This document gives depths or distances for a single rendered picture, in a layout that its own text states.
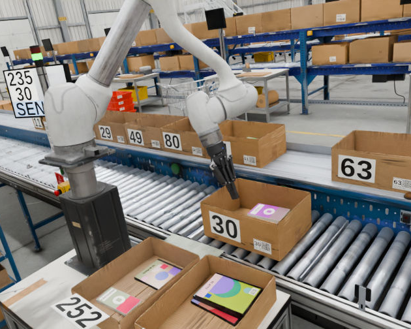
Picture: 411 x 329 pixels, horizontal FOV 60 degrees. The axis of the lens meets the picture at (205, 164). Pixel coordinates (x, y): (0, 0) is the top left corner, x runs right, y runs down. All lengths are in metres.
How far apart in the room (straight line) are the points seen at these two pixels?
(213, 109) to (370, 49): 4.86
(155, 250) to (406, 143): 1.26
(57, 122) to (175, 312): 0.79
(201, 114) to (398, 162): 0.83
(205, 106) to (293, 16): 5.52
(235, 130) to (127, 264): 1.21
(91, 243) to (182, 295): 0.44
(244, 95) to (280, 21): 5.57
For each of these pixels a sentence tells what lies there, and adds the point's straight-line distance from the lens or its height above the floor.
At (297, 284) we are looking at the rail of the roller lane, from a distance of 1.39.
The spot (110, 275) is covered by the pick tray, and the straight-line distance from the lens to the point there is 1.49.
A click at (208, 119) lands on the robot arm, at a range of 1.37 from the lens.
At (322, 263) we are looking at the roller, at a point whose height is 0.75.
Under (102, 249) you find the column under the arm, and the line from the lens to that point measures 1.56.
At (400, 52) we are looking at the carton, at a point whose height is 0.93.
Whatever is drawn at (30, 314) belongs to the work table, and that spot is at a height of 0.75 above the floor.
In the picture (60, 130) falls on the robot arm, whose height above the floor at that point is 1.36.
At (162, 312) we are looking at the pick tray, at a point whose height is 0.79.
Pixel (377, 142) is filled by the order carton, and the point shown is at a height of 0.99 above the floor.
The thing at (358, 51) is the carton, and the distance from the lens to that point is 6.16.
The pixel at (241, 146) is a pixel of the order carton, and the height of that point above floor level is 1.00.
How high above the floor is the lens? 1.64
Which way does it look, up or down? 21 degrees down
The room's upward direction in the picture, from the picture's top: 8 degrees counter-clockwise
